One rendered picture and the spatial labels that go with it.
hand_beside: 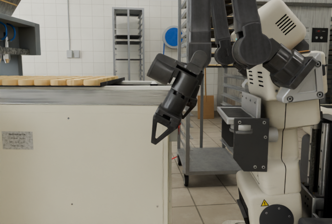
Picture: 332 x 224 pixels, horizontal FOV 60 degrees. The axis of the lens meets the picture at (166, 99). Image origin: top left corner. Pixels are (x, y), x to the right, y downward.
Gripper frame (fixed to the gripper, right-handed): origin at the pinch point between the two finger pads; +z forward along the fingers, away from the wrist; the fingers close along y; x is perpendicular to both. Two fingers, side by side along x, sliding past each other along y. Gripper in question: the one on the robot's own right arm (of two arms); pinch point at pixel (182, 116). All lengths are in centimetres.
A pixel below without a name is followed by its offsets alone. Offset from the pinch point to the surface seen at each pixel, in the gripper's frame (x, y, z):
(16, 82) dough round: -59, 22, 3
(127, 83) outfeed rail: -27.3, -7.6, -5.0
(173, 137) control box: -1.7, 17.4, 5.0
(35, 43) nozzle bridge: -80, -25, -7
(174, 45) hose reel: -31, -399, -45
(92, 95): -32.7, 21.4, -1.2
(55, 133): -41.0, 22.7, 15.5
